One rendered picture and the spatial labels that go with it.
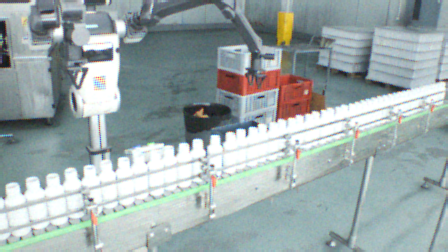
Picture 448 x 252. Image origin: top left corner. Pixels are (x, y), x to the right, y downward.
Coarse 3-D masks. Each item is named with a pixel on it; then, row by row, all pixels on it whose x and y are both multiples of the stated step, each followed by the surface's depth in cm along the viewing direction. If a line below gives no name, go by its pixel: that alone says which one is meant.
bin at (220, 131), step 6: (252, 120) 232; (222, 126) 219; (228, 126) 222; (234, 126) 225; (240, 126) 228; (246, 126) 231; (252, 126) 233; (216, 132) 211; (222, 132) 220; (234, 132) 226; (246, 132) 232; (222, 138) 208; (270, 198) 192
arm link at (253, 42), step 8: (224, 8) 153; (224, 16) 157; (232, 16) 157; (240, 16) 163; (240, 24) 167; (248, 24) 172; (240, 32) 174; (248, 32) 173; (248, 40) 180; (256, 40) 182; (248, 48) 186; (256, 48) 185
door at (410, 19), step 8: (408, 0) 1034; (416, 0) 1016; (424, 0) 998; (432, 0) 981; (440, 0) 962; (408, 8) 1040; (416, 8) 1021; (424, 8) 1003; (432, 8) 985; (440, 8) 970; (408, 16) 1045; (416, 16) 1026; (424, 16) 1007; (432, 16) 989; (408, 24) 1049; (416, 24) 1031; (424, 24) 1012; (432, 24) 994
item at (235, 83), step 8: (224, 72) 396; (232, 72) 386; (272, 72) 407; (224, 80) 399; (232, 80) 390; (240, 80) 381; (264, 80) 401; (272, 80) 410; (224, 88) 400; (232, 88) 393; (240, 88) 383; (248, 88) 387; (256, 88) 396; (264, 88) 405; (272, 88) 414
